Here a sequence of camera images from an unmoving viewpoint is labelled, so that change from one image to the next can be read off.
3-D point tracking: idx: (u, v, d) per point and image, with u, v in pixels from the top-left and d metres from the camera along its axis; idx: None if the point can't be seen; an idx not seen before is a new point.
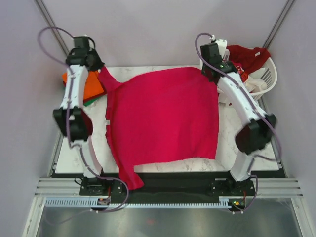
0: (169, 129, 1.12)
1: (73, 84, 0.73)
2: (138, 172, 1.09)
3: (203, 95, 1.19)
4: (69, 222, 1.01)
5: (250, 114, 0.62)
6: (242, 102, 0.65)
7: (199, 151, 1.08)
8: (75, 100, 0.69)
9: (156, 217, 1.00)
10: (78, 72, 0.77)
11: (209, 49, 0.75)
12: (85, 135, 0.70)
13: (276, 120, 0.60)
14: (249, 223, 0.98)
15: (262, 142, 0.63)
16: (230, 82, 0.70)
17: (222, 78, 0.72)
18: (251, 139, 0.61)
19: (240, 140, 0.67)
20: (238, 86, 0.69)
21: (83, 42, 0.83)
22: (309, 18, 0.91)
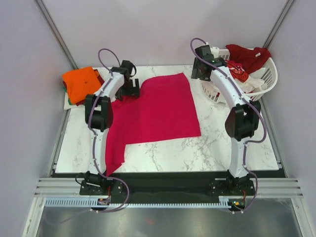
0: (153, 117, 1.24)
1: (109, 83, 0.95)
2: (138, 172, 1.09)
3: (181, 85, 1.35)
4: (68, 222, 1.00)
5: (235, 100, 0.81)
6: (230, 91, 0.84)
7: (182, 132, 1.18)
8: (106, 92, 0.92)
9: (156, 217, 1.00)
10: (116, 76, 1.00)
11: (202, 49, 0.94)
12: (102, 119, 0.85)
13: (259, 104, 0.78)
14: (249, 223, 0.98)
15: (249, 126, 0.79)
16: (220, 73, 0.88)
17: (214, 71, 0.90)
18: (238, 122, 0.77)
19: (230, 125, 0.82)
20: (227, 78, 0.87)
21: (129, 64, 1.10)
22: (308, 18, 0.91)
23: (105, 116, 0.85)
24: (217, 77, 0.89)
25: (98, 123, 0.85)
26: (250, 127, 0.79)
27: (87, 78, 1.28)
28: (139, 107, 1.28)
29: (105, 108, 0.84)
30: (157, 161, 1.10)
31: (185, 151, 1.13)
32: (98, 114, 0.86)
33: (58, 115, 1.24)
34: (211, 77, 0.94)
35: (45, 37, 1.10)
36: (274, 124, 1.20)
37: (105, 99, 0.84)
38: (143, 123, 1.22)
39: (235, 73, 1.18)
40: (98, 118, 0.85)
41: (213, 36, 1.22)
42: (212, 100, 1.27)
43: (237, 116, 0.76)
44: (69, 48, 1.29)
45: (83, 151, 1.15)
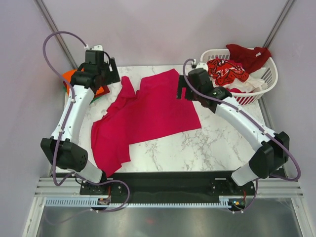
0: (153, 115, 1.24)
1: (72, 109, 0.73)
2: (138, 172, 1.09)
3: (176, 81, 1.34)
4: (68, 222, 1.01)
5: (260, 138, 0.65)
6: (248, 126, 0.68)
7: (183, 127, 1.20)
8: (68, 131, 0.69)
9: (156, 217, 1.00)
10: (80, 96, 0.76)
11: (200, 78, 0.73)
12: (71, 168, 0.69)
13: (286, 136, 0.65)
14: (249, 223, 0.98)
15: (277, 162, 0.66)
16: (229, 107, 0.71)
17: (219, 105, 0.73)
18: (268, 164, 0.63)
19: (256, 167, 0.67)
20: (239, 111, 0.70)
21: (96, 59, 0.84)
22: (309, 18, 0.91)
23: (73, 161, 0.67)
24: (226, 111, 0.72)
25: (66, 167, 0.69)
26: (277, 164, 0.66)
27: None
28: (140, 105, 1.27)
29: (70, 156, 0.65)
30: (157, 161, 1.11)
31: (185, 152, 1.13)
32: (63, 155, 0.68)
33: (58, 115, 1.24)
34: (214, 110, 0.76)
35: (45, 37, 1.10)
36: (275, 123, 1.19)
37: (67, 145, 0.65)
38: (143, 121, 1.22)
39: (235, 73, 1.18)
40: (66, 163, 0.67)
41: (214, 36, 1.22)
42: None
43: (266, 158, 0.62)
44: (69, 48, 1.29)
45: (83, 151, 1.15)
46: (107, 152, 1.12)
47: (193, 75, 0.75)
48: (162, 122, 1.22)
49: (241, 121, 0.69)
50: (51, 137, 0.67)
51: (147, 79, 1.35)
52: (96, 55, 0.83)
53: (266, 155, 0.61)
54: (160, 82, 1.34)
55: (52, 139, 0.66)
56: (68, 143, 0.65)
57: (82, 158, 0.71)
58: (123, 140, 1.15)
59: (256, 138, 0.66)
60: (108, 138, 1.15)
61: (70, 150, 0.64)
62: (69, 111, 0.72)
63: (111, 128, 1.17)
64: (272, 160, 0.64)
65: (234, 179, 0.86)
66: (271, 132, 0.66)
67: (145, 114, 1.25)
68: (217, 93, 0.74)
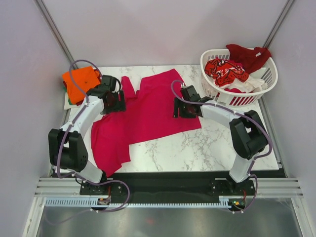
0: (154, 115, 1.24)
1: (84, 109, 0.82)
2: (138, 172, 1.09)
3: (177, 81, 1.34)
4: (68, 221, 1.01)
5: (231, 118, 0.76)
6: (222, 113, 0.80)
7: (183, 127, 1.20)
8: (77, 125, 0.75)
9: (156, 217, 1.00)
10: (93, 102, 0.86)
11: (188, 92, 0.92)
12: (74, 164, 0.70)
13: (255, 112, 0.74)
14: (249, 223, 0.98)
15: (258, 139, 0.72)
16: (209, 105, 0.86)
17: (202, 106, 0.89)
18: (243, 138, 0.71)
19: (238, 147, 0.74)
20: (216, 106, 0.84)
21: (110, 81, 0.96)
22: (309, 18, 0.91)
23: (75, 156, 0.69)
24: (207, 109, 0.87)
25: (67, 164, 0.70)
26: (259, 141, 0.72)
27: (87, 78, 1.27)
28: (140, 106, 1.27)
29: (74, 147, 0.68)
30: (156, 161, 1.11)
31: (185, 152, 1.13)
32: (65, 152, 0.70)
33: (57, 115, 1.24)
34: (203, 114, 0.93)
35: (45, 37, 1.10)
36: (274, 123, 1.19)
37: (74, 136, 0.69)
38: (144, 122, 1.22)
39: (235, 73, 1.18)
40: (67, 159, 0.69)
41: (214, 36, 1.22)
42: None
43: (238, 132, 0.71)
44: (69, 48, 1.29)
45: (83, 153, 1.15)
46: (107, 152, 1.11)
47: (183, 91, 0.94)
48: (162, 122, 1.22)
49: (217, 111, 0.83)
50: (60, 129, 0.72)
51: (146, 79, 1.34)
52: (110, 79, 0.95)
53: (236, 128, 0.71)
54: (160, 82, 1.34)
55: (61, 132, 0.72)
56: (75, 134, 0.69)
57: (83, 157, 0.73)
58: (123, 140, 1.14)
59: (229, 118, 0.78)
60: (108, 138, 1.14)
61: (76, 140, 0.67)
62: (81, 111, 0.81)
63: (111, 128, 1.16)
64: (246, 135, 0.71)
65: (232, 177, 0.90)
66: (242, 112, 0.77)
67: (146, 114, 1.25)
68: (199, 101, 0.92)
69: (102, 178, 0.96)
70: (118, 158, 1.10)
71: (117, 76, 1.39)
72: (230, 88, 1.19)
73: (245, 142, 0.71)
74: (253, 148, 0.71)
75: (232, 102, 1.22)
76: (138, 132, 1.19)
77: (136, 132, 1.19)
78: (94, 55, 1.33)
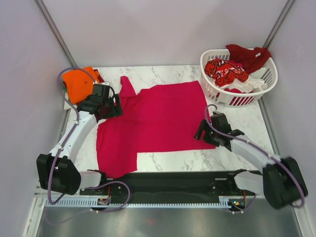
0: (163, 125, 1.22)
1: (75, 129, 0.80)
2: (138, 172, 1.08)
3: (187, 90, 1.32)
4: (69, 222, 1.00)
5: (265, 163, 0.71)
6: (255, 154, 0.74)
7: (196, 143, 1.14)
8: (67, 148, 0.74)
9: (156, 218, 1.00)
10: (84, 119, 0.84)
11: (218, 120, 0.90)
12: (64, 188, 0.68)
13: (292, 161, 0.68)
14: (249, 223, 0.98)
15: (293, 191, 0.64)
16: (240, 140, 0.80)
17: (232, 140, 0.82)
18: (276, 186, 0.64)
19: (269, 195, 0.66)
20: (248, 143, 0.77)
21: (101, 91, 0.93)
22: (309, 18, 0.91)
23: (65, 180, 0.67)
24: (237, 144, 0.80)
25: (58, 188, 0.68)
26: (293, 193, 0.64)
27: (87, 78, 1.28)
28: (150, 114, 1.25)
29: (64, 172, 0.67)
30: (157, 161, 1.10)
31: (185, 152, 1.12)
32: (56, 177, 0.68)
33: (57, 115, 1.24)
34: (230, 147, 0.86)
35: (45, 37, 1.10)
36: (274, 124, 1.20)
37: (63, 161, 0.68)
38: (153, 131, 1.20)
39: (235, 74, 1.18)
40: (57, 183, 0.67)
41: (214, 36, 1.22)
42: (212, 100, 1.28)
43: (272, 180, 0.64)
44: (68, 47, 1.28)
45: (83, 152, 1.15)
46: (112, 157, 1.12)
47: (215, 118, 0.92)
48: (171, 132, 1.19)
49: (249, 150, 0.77)
50: (50, 153, 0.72)
51: (157, 86, 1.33)
52: (102, 89, 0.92)
53: (269, 175, 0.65)
54: (168, 89, 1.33)
55: (50, 156, 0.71)
56: (63, 161, 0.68)
57: (74, 181, 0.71)
58: (129, 150, 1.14)
59: (261, 162, 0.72)
60: (114, 143, 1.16)
61: (64, 167, 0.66)
62: (71, 131, 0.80)
63: (116, 133, 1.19)
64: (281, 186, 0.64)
65: (237, 181, 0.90)
66: (278, 157, 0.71)
67: (153, 121, 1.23)
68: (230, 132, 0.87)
69: (101, 178, 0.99)
70: (123, 168, 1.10)
71: (117, 76, 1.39)
72: (230, 88, 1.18)
73: (279, 193, 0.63)
74: (287, 201, 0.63)
75: (232, 102, 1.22)
76: (145, 140, 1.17)
77: (142, 140, 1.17)
78: (94, 55, 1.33)
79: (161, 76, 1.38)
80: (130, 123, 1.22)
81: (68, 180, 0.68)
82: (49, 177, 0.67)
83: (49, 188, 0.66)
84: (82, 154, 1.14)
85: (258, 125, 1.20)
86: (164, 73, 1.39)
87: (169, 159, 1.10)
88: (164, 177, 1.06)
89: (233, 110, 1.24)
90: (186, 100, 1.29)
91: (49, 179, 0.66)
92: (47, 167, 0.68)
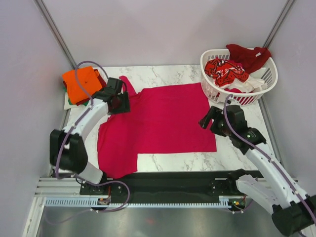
0: (164, 126, 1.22)
1: (88, 112, 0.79)
2: (138, 172, 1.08)
3: (187, 91, 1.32)
4: (68, 221, 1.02)
5: (289, 198, 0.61)
6: (280, 182, 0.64)
7: (197, 146, 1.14)
8: (79, 127, 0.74)
9: (156, 217, 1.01)
10: (98, 104, 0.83)
11: (235, 116, 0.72)
12: (72, 165, 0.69)
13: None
14: (248, 223, 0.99)
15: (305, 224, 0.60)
16: (262, 155, 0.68)
17: (251, 149, 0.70)
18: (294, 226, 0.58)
19: (279, 223, 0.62)
20: (271, 162, 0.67)
21: (116, 84, 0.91)
22: (309, 18, 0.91)
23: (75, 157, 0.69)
24: (257, 158, 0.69)
25: (66, 166, 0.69)
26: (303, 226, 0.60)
27: (87, 79, 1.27)
28: (151, 115, 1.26)
29: (75, 148, 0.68)
30: (156, 161, 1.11)
31: (185, 152, 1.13)
32: (65, 154, 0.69)
33: (57, 114, 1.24)
34: (243, 150, 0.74)
35: (45, 37, 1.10)
36: (274, 124, 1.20)
37: (75, 138, 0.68)
38: (154, 132, 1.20)
39: (235, 74, 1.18)
40: (66, 160, 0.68)
41: (214, 36, 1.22)
42: (212, 100, 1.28)
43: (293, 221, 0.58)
44: (69, 47, 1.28)
45: None
46: (112, 158, 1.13)
47: (231, 113, 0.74)
48: (172, 133, 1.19)
49: (271, 174, 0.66)
50: (62, 130, 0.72)
51: (158, 88, 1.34)
52: (116, 82, 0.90)
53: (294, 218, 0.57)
54: (170, 90, 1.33)
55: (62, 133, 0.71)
56: (75, 137, 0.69)
57: (82, 160, 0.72)
58: (130, 151, 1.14)
59: (285, 196, 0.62)
60: (114, 144, 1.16)
61: (76, 143, 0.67)
62: (85, 114, 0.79)
63: (117, 133, 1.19)
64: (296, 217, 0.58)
65: (237, 184, 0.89)
66: (303, 193, 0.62)
67: (154, 122, 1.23)
68: (250, 135, 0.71)
69: (102, 178, 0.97)
70: (123, 168, 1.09)
71: (117, 76, 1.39)
72: (230, 88, 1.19)
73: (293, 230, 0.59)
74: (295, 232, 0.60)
75: None
76: (146, 140, 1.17)
77: (143, 141, 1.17)
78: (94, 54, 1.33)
79: (161, 76, 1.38)
80: (131, 123, 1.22)
81: (77, 158, 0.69)
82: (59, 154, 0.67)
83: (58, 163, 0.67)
84: None
85: (258, 125, 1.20)
86: (164, 73, 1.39)
87: (169, 159, 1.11)
88: (163, 177, 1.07)
89: None
90: (187, 102, 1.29)
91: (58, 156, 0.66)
92: (58, 142, 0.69)
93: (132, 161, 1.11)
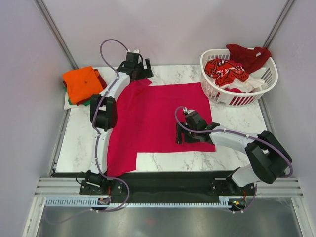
0: (165, 124, 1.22)
1: (116, 83, 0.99)
2: (138, 172, 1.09)
3: (188, 92, 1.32)
4: (69, 222, 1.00)
5: (245, 142, 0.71)
6: (234, 138, 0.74)
7: (197, 146, 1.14)
8: (111, 93, 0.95)
9: (156, 218, 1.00)
10: (123, 77, 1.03)
11: (193, 118, 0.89)
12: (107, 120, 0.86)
13: (267, 133, 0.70)
14: (249, 223, 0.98)
15: (279, 163, 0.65)
16: (218, 132, 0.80)
17: (212, 133, 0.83)
18: (263, 163, 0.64)
19: (260, 173, 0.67)
20: (226, 132, 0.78)
21: (133, 58, 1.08)
22: (309, 17, 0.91)
23: (109, 116, 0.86)
24: (217, 136, 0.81)
25: (102, 122, 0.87)
26: (280, 164, 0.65)
27: (87, 78, 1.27)
28: (153, 114, 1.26)
29: (109, 108, 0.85)
30: (156, 161, 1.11)
31: (185, 152, 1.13)
32: (102, 113, 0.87)
33: (57, 114, 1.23)
34: (212, 141, 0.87)
35: (45, 37, 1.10)
36: (275, 123, 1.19)
37: (110, 100, 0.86)
38: (155, 130, 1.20)
39: (235, 74, 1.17)
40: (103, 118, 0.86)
41: (214, 36, 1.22)
42: (212, 100, 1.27)
43: (257, 158, 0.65)
44: (69, 47, 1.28)
45: (83, 153, 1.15)
46: (113, 158, 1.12)
47: (188, 118, 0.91)
48: (172, 133, 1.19)
49: (227, 137, 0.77)
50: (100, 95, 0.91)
51: (159, 87, 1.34)
52: (133, 56, 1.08)
53: (254, 154, 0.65)
54: (170, 90, 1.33)
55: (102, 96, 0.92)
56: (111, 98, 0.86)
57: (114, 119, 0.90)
58: (130, 149, 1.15)
59: (242, 143, 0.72)
60: (112, 143, 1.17)
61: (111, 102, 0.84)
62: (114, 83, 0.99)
63: (115, 132, 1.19)
64: (264, 159, 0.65)
65: (236, 181, 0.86)
66: (255, 134, 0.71)
67: (155, 121, 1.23)
68: (207, 127, 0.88)
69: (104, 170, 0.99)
70: (124, 167, 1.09)
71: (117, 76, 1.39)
72: (230, 88, 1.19)
73: (267, 168, 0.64)
74: (275, 171, 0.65)
75: (232, 102, 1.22)
76: (146, 139, 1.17)
77: (144, 139, 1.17)
78: (109, 49, 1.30)
79: (161, 76, 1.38)
80: (132, 122, 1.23)
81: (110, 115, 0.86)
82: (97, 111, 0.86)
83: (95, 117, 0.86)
84: (82, 154, 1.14)
85: (258, 125, 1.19)
86: (164, 72, 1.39)
87: (169, 160, 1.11)
88: (164, 177, 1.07)
89: (233, 110, 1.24)
90: (188, 102, 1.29)
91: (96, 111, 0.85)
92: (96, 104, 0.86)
93: (132, 159, 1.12)
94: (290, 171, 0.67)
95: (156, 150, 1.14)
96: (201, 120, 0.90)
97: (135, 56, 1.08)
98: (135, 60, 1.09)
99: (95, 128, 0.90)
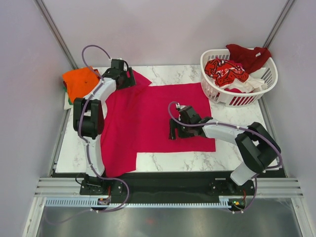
0: (165, 124, 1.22)
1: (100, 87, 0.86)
2: (138, 172, 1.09)
3: (188, 92, 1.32)
4: (68, 222, 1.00)
5: (236, 134, 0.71)
6: (225, 130, 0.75)
7: (197, 146, 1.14)
8: (96, 97, 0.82)
9: (156, 218, 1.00)
10: (108, 82, 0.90)
11: (187, 112, 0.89)
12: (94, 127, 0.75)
13: (257, 124, 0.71)
14: (249, 223, 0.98)
15: (268, 153, 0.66)
16: (210, 124, 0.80)
17: (204, 127, 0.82)
18: (253, 152, 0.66)
19: (251, 163, 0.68)
20: (217, 124, 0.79)
21: (118, 64, 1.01)
22: (308, 18, 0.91)
23: (96, 121, 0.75)
24: (210, 129, 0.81)
25: (89, 129, 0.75)
26: (269, 154, 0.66)
27: (87, 79, 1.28)
28: (152, 114, 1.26)
29: (95, 112, 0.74)
30: (156, 161, 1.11)
31: (185, 152, 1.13)
32: (87, 119, 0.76)
33: (57, 114, 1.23)
34: (205, 135, 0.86)
35: (45, 37, 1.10)
36: (275, 123, 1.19)
37: (95, 102, 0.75)
38: (155, 130, 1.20)
39: (235, 74, 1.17)
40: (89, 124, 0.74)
41: (213, 36, 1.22)
42: (212, 100, 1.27)
43: (247, 147, 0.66)
44: (69, 48, 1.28)
45: (82, 153, 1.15)
46: (113, 158, 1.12)
47: (182, 112, 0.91)
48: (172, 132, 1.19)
49: (219, 130, 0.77)
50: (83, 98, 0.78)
51: (159, 87, 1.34)
52: (119, 62, 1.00)
53: (244, 143, 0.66)
54: (170, 90, 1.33)
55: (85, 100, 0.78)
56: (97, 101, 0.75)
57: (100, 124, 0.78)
58: (130, 149, 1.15)
59: (233, 134, 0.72)
60: (112, 142, 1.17)
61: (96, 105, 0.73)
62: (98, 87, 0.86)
63: (115, 132, 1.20)
64: (253, 149, 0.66)
65: (235, 181, 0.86)
66: (245, 126, 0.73)
67: (155, 120, 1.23)
68: (200, 120, 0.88)
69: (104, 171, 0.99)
70: (124, 167, 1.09)
71: None
72: (230, 88, 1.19)
73: (257, 158, 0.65)
74: (265, 161, 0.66)
75: (232, 102, 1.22)
76: (146, 139, 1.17)
77: (143, 139, 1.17)
78: (93, 51, 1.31)
79: (161, 76, 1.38)
80: (132, 122, 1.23)
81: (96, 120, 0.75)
82: (81, 117, 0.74)
83: (80, 124, 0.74)
84: (81, 155, 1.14)
85: None
86: (164, 73, 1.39)
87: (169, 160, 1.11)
88: (164, 177, 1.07)
89: (233, 110, 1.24)
90: (188, 101, 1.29)
91: (81, 117, 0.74)
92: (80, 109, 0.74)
93: (132, 159, 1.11)
94: (279, 163, 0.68)
95: (156, 150, 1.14)
96: (194, 113, 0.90)
97: (120, 62, 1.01)
98: (121, 67, 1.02)
99: (82, 137, 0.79)
